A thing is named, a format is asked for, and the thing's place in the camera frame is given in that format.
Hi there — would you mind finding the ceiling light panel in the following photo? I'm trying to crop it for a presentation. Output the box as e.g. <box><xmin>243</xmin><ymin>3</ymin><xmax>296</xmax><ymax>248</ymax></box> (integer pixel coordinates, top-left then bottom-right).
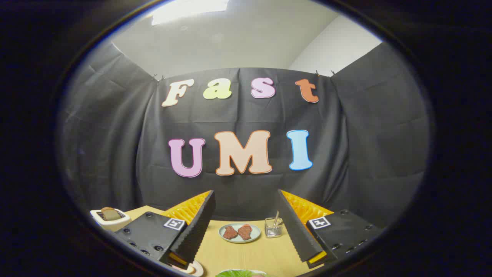
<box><xmin>151</xmin><ymin>0</ymin><xmax>230</xmax><ymax>26</ymax></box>

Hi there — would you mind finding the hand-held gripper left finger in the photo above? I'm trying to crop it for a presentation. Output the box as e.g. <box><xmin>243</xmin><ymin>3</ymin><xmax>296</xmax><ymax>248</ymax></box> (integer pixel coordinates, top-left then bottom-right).
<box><xmin>115</xmin><ymin>190</ymin><xmax>216</xmax><ymax>270</ymax></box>

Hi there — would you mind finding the round beige plate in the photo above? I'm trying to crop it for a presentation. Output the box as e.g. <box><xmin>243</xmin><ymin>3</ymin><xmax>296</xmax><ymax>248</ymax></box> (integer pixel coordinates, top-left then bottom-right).
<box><xmin>169</xmin><ymin>260</ymin><xmax>204</xmax><ymax>277</ymax></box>

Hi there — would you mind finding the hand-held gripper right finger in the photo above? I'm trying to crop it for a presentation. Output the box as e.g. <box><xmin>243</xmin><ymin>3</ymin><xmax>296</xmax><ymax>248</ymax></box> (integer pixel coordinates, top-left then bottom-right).
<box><xmin>276</xmin><ymin>189</ymin><xmax>384</xmax><ymax>269</ymax></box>

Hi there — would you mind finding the green lettuce leaf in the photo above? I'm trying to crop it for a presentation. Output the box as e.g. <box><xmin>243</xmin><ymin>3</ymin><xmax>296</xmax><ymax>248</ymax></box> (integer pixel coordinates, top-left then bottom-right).
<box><xmin>215</xmin><ymin>269</ymin><xmax>266</xmax><ymax>277</ymax></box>

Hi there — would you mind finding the pale green oval plate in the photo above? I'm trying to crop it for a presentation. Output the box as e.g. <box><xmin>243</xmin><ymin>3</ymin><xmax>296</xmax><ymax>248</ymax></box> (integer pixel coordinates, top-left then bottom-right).
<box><xmin>218</xmin><ymin>223</ymin><xmax>261</xmax><ymax>244</ymax></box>

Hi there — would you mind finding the white toaster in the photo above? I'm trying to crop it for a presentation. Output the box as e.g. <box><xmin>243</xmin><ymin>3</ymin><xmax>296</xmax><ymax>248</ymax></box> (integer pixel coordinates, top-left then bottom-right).
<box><xmin>90</xmin><ymin>208</ymin><xmax>132</xmax><ymax>232</ymax></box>

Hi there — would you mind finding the black backdrop cloth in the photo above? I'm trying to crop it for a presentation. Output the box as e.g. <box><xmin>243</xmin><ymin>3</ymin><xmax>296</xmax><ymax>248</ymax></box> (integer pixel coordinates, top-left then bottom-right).
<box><xmin>58</xmin><ymin>42</ymin><xmax>430</xmax><ymax>227</ymax></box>

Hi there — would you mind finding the clear square stick holder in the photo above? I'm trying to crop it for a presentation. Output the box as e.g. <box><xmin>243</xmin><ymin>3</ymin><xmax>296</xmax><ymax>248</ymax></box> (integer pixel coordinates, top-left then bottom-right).
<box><xmin>264</xmin><ymin>217</ymin><xmax>284</xmax><ymax>238</ymax></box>

